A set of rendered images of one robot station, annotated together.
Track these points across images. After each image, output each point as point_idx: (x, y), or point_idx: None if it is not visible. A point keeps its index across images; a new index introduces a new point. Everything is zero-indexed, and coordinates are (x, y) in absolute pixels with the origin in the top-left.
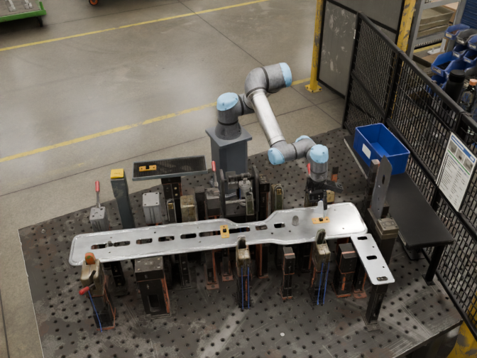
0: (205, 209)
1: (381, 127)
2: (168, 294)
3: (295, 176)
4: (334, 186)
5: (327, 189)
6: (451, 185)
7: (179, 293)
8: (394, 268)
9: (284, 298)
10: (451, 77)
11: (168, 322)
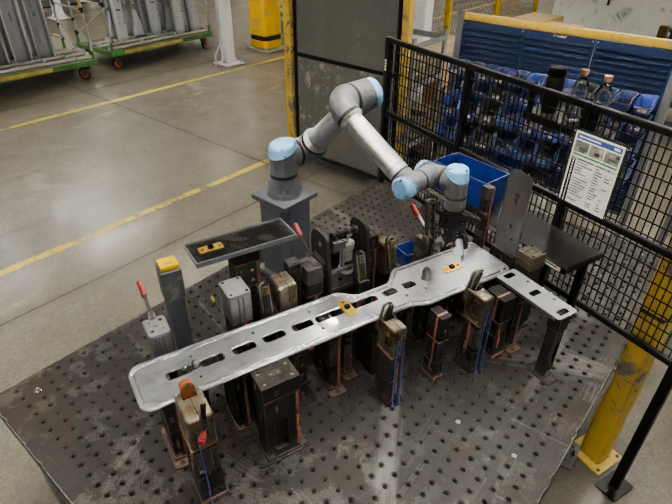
0: (300, 290)
1: (458, 157)
2: None
3: None
4: (472, 216)
5: (465, 221)
6: (585, 191)
7: None
8: None
9: (435, 378)
10: (553, 73)
11: (304, 456)
